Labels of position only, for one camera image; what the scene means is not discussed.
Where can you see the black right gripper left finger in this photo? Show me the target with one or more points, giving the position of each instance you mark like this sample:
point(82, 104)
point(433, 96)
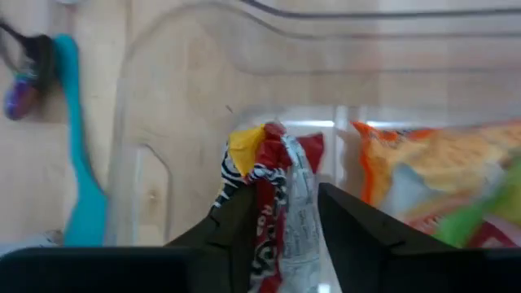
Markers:
point(232, 236)

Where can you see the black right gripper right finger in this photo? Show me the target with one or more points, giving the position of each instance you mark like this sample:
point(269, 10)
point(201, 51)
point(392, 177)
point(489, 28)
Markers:
point(354, 236)

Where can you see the red ramen packet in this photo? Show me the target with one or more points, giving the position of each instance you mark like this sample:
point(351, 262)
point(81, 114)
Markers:
point(268, 154)

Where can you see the orange ramen packet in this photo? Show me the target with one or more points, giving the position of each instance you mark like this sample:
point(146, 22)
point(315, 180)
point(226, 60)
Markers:
point(427, 158)

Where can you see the teal spoon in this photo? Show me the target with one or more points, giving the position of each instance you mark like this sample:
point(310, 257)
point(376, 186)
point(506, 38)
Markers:
point(81, 163)

